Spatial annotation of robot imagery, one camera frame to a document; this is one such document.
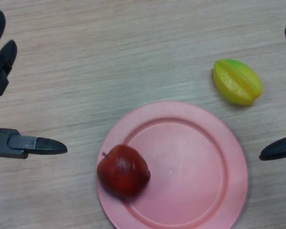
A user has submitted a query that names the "red apple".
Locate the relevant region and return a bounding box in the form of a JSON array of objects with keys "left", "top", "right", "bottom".
[{"left": 96, "top": 144, "right": 151, "bottom": 198}]

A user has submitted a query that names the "pink round plate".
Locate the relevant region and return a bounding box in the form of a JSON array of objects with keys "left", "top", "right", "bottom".
[{"left": 96, "top": 100, "right": 249, "bottom": 229}]

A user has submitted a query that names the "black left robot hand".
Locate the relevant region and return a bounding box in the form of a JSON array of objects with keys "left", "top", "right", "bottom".
[{"left": 0, "top": 10, "right": 68, "bottom": 160}]

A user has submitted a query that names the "yellow green starfruit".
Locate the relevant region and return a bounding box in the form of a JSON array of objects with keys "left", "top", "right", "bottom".
[{"left": 213, "top": 58, "right": 263, "bottom": 107}]

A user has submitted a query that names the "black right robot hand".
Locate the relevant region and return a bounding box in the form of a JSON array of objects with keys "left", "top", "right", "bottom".
[{"left": 258, "top": 22, "right": 286, "bottom": 161}]

